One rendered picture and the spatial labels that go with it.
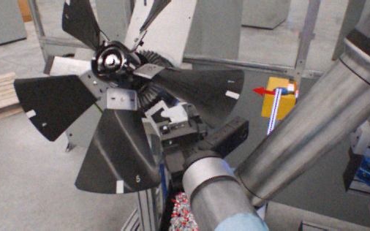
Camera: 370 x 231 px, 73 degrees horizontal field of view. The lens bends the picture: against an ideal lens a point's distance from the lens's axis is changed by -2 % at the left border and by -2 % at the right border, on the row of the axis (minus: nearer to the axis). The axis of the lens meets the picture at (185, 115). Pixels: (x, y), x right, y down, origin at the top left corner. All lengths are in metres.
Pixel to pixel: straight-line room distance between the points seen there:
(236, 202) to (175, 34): 0.79
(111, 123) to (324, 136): 0.53
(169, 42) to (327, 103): 0.76
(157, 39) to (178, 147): 0.67
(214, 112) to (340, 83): 0.34
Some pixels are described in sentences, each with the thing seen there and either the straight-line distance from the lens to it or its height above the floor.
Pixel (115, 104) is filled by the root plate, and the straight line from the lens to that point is 0.74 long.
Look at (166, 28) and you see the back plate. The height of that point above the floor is 1.23.
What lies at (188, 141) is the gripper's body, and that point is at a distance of 0.43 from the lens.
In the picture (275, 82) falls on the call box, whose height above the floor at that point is 1.07.
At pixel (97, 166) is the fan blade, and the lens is 0.72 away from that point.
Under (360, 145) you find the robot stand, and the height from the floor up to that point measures 0.94.
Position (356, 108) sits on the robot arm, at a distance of 0.34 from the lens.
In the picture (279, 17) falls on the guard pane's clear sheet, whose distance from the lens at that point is 1.33.
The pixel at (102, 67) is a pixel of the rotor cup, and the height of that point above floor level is 1.21.
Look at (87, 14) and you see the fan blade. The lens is 0.89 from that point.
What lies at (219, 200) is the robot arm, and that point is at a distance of 0.32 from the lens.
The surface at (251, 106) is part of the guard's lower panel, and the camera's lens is 1.48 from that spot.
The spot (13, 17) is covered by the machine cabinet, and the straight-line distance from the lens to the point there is 6.51.
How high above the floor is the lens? 1.46
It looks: 32 degrees down
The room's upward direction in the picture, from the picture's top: straight up
